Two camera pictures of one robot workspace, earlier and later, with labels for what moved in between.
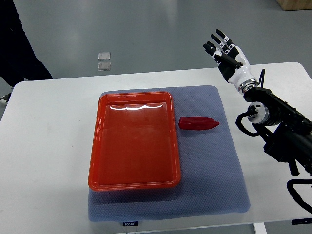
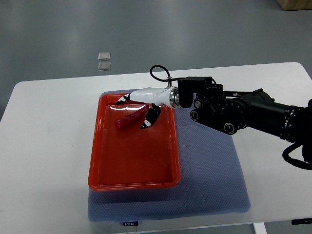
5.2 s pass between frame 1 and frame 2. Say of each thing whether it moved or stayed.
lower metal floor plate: stayed
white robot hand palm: moved
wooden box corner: stayed
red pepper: moved
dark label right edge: stayed
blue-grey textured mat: stayed
